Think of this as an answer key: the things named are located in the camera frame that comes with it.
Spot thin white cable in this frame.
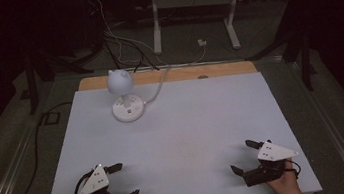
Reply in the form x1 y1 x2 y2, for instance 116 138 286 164
92 0 164 75

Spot white cat-ear desk lamp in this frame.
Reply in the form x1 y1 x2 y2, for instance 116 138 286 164
104 65 148 126

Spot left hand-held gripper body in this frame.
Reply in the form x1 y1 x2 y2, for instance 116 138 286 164
72 161 130 194

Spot white lamp cable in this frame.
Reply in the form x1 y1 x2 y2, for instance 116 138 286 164
135 43 214 106

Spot grey metal stand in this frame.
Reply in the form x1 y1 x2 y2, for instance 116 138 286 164
146 0 252 61

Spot black stand legs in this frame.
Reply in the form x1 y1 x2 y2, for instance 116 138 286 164
241 22 320 100
20 41 98 116

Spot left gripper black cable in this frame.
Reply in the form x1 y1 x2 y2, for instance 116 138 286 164
68 172 96 194

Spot black cable bundle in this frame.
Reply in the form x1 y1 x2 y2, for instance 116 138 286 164
101 25 161 78

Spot long black floor cable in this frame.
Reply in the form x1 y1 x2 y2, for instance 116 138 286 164
0 100 86 194

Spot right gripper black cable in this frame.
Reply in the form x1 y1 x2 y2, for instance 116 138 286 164
282 157 304 181

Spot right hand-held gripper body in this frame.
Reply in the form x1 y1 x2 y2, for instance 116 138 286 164
238 136 304 188

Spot white table mat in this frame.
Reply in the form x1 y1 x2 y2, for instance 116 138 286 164
26 60 324 194

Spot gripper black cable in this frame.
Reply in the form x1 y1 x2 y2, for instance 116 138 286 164
68 172 96 194
282 157 304 181

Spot person's right hand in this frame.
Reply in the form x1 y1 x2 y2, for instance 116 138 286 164
263 158 304 194

